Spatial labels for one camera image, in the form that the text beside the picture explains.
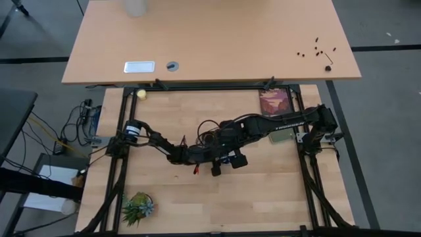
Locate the clear plastic cup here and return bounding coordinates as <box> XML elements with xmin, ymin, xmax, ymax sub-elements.
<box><xmin>61</xmin><ymin>199</ymin><xmax>78</xmax><ymax>216</ymax></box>

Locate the black power strip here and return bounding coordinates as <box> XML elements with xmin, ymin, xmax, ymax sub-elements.
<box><xmin>82</xmin><ymin>97</ymin><xmax>93</xmax><ymax>124</ymax></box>

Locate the black tripod leg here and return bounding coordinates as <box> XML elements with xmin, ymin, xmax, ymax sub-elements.
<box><xmin>9</xmin><ymin>0</ymin><xmax>30</xmax><ymax>17</ymax></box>

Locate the green succulent plant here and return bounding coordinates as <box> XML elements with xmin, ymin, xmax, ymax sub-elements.
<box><xmin>120</xmin><ymin>192</ymin><xmax>155</xmax><ymax>228</ymax></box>

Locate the silver desk plate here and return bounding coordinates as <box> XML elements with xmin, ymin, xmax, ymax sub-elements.
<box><xmin>123</xmin><ymin>61</ymin><xmax>156</xmax><ymax>74</ymax></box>

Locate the grey-green flat pad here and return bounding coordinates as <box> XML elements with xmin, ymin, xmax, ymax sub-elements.
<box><xmin>268</xmin><ymin>128</ymin><xmax>295</xmax><ymax>144</ymax></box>

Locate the dark grey side table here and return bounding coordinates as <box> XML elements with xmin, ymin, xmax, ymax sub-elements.
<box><xmin>0</xmin><ymin>88</ymin><xmax>39</xmax><ymax>165</ymax></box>

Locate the light wood desk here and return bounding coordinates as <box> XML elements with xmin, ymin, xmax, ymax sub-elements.
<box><xmin>61</xmin><ymin>0</ymin><xmax>362</xmax><ymax>86</ymax></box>

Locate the white cylinder cup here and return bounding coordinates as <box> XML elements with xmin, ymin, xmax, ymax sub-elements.
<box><xmin>123</xmin><ymin>0</ymin><xmax>148</xmax><ymax>18</ymax></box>

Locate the yellow floor cable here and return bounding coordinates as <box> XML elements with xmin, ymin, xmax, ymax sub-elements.
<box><xmin>28</xmin><ymin>115</ymin><xmax>88</xmax><ymax>159</ymax></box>

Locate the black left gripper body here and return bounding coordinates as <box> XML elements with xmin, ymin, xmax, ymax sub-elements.
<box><xmin>186</xmin><ymin>146</ymin><xmax>220</xmax><ymax>166</ymax></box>

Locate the black bar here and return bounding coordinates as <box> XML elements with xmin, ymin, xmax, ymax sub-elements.
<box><xmin>0</xmin><ymin>167</ymin><xmax>84</xmax><ymax>201</ymax></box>

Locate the white box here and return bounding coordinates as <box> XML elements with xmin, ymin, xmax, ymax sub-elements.
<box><xmin>22</xmin><ymin>163</ymin><xmax>82</xmax><ymax>213</ymax></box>

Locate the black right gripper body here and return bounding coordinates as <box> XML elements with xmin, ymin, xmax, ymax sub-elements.
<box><xmin>215</xmin><ymin>120</ymin><xmax>247</xmax><ymax>153</ymax></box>

